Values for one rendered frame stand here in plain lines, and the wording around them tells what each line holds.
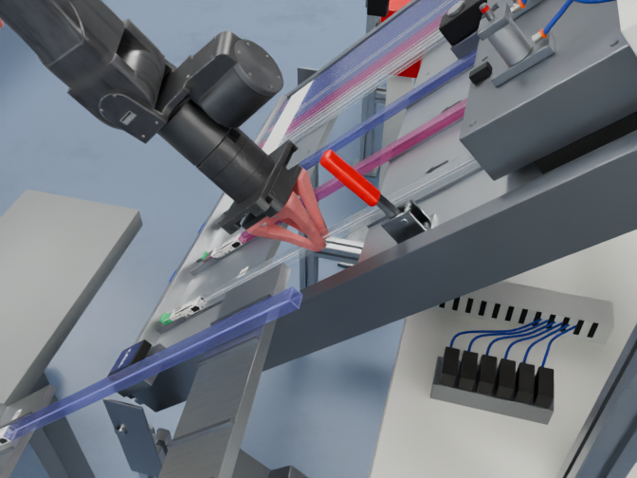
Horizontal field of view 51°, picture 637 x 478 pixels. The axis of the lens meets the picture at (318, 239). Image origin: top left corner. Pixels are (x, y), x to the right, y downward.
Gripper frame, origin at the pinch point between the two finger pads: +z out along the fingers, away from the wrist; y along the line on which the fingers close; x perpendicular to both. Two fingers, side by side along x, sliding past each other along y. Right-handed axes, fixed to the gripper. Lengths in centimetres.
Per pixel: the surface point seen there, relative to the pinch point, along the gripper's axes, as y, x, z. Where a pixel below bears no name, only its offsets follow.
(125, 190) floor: 100, 133, -3
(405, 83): 94, 29, 22
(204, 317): -2.6, 19.8, 0.0
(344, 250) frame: 60, 52, 36
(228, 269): 5.6, 19.7, 0.0
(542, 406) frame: 4.9, -0.2, 40.2
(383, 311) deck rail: -10.1, -8.0, 4.5
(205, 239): 16.2, 30.3, -1.5
